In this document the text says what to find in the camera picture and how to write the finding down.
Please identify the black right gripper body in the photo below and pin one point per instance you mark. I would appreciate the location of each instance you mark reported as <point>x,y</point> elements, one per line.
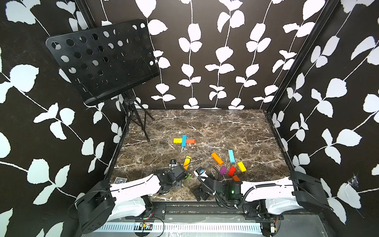
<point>201,190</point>

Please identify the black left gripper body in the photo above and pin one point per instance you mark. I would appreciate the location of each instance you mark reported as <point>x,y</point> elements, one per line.
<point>176,185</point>

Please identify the yellow long block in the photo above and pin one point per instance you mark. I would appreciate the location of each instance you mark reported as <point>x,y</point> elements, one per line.
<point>186,162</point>

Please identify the yellow small block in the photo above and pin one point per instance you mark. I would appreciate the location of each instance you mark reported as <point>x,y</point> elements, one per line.
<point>177,140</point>

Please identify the cyan block group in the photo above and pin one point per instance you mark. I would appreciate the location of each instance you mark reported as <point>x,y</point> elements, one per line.
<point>184,140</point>
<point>231,156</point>

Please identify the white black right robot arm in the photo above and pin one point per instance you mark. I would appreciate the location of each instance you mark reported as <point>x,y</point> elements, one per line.
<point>298,191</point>

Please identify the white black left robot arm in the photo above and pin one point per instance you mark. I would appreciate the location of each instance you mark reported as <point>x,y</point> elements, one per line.
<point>105,202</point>

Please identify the purple block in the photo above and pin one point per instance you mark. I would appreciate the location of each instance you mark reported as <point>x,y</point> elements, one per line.
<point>223,170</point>

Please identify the red block right group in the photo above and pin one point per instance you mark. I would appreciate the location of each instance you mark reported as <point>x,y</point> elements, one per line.
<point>231,171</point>

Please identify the orange long block upper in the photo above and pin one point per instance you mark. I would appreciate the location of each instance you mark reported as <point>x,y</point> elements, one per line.
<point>217,158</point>

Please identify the yellow block right group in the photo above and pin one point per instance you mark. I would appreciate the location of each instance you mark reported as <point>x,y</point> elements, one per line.
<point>242,167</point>

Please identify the black perforated music stand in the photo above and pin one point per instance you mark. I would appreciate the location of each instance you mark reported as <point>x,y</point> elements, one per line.
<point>108,61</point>

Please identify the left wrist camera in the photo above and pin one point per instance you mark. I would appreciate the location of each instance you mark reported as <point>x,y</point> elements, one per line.
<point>173,163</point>

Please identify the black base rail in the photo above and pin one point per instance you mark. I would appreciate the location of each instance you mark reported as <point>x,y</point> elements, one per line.
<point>253,211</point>

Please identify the white slotted cable duct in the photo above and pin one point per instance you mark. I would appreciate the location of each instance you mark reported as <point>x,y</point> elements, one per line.
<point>158,228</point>

